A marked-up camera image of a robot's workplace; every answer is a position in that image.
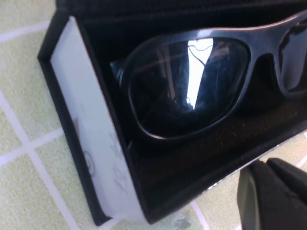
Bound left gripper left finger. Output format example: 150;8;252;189
236;160;307;230

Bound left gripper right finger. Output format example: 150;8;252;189
267;157;307;200

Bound black framed glasses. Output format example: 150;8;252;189
109;9;307;145

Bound black printed glasses case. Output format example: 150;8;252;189
37;0;307;226

